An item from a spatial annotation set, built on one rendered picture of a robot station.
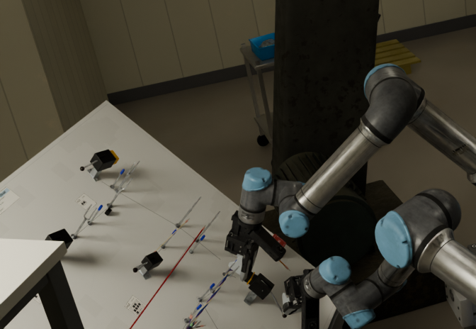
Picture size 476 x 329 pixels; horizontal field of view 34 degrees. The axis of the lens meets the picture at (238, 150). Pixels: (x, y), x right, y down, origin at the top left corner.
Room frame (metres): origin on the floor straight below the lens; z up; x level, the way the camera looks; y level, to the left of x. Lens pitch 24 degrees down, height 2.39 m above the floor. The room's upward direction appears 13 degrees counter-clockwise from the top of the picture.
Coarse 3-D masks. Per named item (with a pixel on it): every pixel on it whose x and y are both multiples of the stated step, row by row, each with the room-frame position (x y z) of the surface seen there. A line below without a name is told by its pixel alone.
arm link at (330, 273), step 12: (324, 264) 1.70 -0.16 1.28; (336, 264) 1.69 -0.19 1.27; (348, 264) 1.70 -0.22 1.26; (312, 276) 1.73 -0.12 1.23; (324, 276) 1.68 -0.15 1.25; (336, 276) 1.67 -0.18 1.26; (348, 276) 1.67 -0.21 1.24; (312, 288) 1.73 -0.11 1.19; (324, 288) 1.69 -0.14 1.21; (336, 288) 1.67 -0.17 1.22
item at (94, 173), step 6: (108, 150) 2.13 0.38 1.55; (96, 156) 2.09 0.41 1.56; (102, 156) 2.10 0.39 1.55; (108, 156) 2.11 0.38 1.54; (96, 162) 2.09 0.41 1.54; (102, 162) 2.08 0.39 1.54; (108, 162) 2.09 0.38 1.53; (96, 168) 2.09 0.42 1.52; (102, 168) 2.09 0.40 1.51; (90, 174) 2.13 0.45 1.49; (96, 174) 2.12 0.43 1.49; (96, 180) 2.12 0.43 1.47
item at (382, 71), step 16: (384, 64) 1.91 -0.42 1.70; (368, 80) 1.88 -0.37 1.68; (384, 80) 1.80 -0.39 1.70; (368, 96) 1.82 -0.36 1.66; (416, 112) 1.81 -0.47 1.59; (432, 112) 1.83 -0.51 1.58; (416, 128) 1.83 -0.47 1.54; (432, 128) 1.82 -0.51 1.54; (448, 128) 1.82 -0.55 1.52; (432, 144) 1.84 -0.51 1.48; (448, 144) 1.81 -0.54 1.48; (464, 144) 1.81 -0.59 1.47; (464, 160) 1.81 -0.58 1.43
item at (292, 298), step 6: (306, 270) 1.81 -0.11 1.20; (294, 276) 1.85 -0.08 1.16; (300, 276) 1.85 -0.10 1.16; (288, 282) 1.87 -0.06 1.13; (294, 282) 1.83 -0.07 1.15; (300, 282) 1.82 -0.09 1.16; (288, 288) 1.85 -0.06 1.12; (294, 288) 1.82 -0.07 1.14; (300, 288) 1.82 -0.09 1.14; (288, 294) 1.85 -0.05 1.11; (294, 294) 1.81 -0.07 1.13; (300, 294) 1.81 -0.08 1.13; (306, 294) 1.76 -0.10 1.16; (294, 300) 1.80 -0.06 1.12; (300, 300) 1.80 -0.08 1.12; (294, 306) 1.80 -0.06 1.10; (300, 306) 1.81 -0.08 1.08
